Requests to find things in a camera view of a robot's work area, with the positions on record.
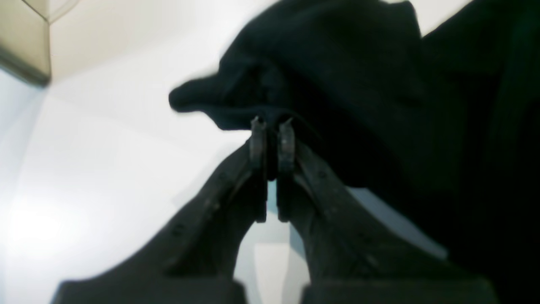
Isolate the black t-shirt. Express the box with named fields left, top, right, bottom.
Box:
left=168, top=0, right=539, bottom=304

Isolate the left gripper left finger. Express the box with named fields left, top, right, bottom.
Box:
left=52, top=118, right=267, bottom=304

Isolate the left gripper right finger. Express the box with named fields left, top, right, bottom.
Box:
left=276, top=121, right=499, bottom=304

